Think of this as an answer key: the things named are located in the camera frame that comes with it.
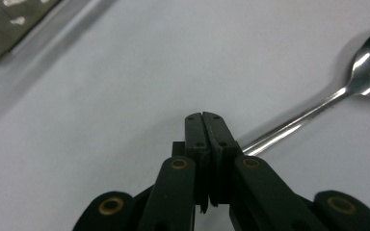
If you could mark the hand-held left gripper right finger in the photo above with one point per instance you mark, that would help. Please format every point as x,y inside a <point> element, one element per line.
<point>220,141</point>

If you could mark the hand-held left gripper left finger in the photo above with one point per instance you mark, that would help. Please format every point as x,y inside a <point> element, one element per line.
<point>199,141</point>

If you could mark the metal spoon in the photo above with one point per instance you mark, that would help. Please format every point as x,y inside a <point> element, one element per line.
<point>369,70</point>

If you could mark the smoky clear plastic bin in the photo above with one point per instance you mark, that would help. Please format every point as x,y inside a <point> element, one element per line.
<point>6,25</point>

